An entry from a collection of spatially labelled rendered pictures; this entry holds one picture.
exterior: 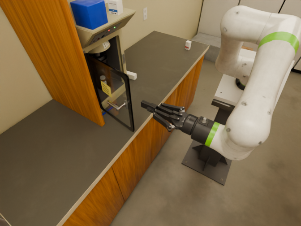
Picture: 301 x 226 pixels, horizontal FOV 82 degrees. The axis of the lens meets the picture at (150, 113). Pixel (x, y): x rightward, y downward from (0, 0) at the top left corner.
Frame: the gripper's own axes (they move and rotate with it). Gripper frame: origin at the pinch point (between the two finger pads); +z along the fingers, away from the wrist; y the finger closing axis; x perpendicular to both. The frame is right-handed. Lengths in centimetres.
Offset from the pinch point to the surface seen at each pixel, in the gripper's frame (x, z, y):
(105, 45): -4, 46, -25
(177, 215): 130, -27, -1
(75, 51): -15.0, 35.8, 1.2
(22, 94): 22, 87, 16
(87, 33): -19.7, 35.0, -6.8
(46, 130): 35, 62, 22
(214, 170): 130, -42, -62
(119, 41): -1, 47, -38
